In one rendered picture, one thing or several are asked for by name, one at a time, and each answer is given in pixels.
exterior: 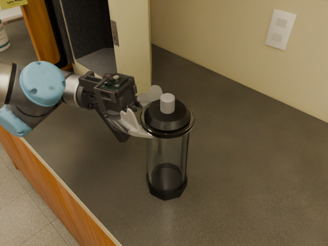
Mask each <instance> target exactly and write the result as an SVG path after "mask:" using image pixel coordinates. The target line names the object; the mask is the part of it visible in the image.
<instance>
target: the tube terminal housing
mask: <svg viewBox="0 0 328 246"><path fill-rule="evenodd" d="M60 4H61V0H60ZM108 6H109V13H110V20H113V21H115V22H116V24H117V32H118V41H119V47H118V46H116V45H114V50H115V58H116V66H117V73H121V74H126V75H130V76H134V80H135V84H136V86H137V92H138V93H137V94H135V95H136V96H138V95H139V94H144V93H148V92H149V90H150V88H151V85H152V50H151V20H150V0H108ZM61 9H62V4H61ZM62 13H63V9H62ZM63 18H64V13H63ZM64 22H65V18H64ZM65 26H66V22H65ZM66 30H67V26H66ZM67 33H68V30H67ZM68 38H69V34H68ZM69 42H70V38H69ZM70 46H71V42H70ZM71 50H72V46H71ZM72 54H73V50H72ZM73 58H74V54H73ZM74 62H75V64H73V63H72V66H73V70H74V73H75V74H79V75H85V74H86V72H88V71H91V70H89V69H87V68H86V67H84V66H83V65H81V64H79V63H78V62H77V61H76V59H75V58H74Z"/></svg>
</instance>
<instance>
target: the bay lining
mask: <svg viewBox="0 0 328 246"><path fill-rule="evenodd" d="M61 5H62V9H63V13H64V18H65V22H66V26H67V30H68V34H69V38H70V42H71V46H72V50H73V54H74V58H75V59H76V60H77V59H79V58H82V57H84V56H86V55H89V54H91V53H94V52H96V51H99V50H101V49H104V48H114V43H113V36H112V28H111V20H110V13H109V6H108V0H61Z"/></svg>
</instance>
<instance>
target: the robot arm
mask: <svg viewBox="0 0 328 246"><path fill-rule="evenodd" d="M106 74H109V75H108V76H107V77H106V76H105V75H106ZM106 74H105V75H104V77H103V78H102V79H101V78H97V77H95V75H94V72H92V71H88V72H86V74H85V75H79V74H75V73H71V72H67V71H64V70H61V69H59V68H58V67H56V66H55V65H54V64H52V63H49V62H46V61H36V62H32V63H30V64H28V65H27V66H23V65H19V64H16V63H12V62H8V61H3V60H0V103H2V104H5V105H3V107H2V108H1V109H0V124H1V126H2V127H3V128H4V129H6V130H7V131H8V132H9V133H11V134H12V135H14V136H16V137H24V136H25V135H26V134H28V133H29V132H30V131H33V130H34V128H35V127H36V126H37V125H38V124H39V123H40V122H42V121H43V120H44V119H45V118H46V117H47V116H48V115H50V114H51V113H52V112H53V111H54V110H55V109H56V108H57V107H58V106H59V105H61V104H62V103H66V104H69V105H72V106H75V107H78V108H82V109H88V110H91V109H95V110H96V111H97V113H98V114H99V115H100V117H101V118H102V119H103V121H104V122H105V123H106V125H107V126H108V127H109V129H110V130H111V131H112V133H113V134H114V136H115V137H116V138H117V140H118V141H119V142H120V143H124V142H127V141H128V139H129V138H130V137H131V136H135V137H143V138H154V136H152V135H150V134H148V133H147V132H146V131H145V130H144V129H143V128H142V126H141V125H139V124H138V122H137V119H136V117H135V114H134V112H137V108H136V107H140V108H141V110H142V109H143V108H144V107H145V106H146V105H147V104H149V103H151V102H153V101H156V100H159V99H160V96H161V95H162V94H163V92H162V89H161V88H160V87H159V86H158V85H152V86H151V88H150V90H149V92H148V93H144V94H139V95H138V96H136V95H135V94H137V93H138V92H137V86H136V84H135V80H134V76H130V75H126V74H121V73H117V72H114V73H113V74H110V73H106ZM111 77H112V78H111Z"/></svg>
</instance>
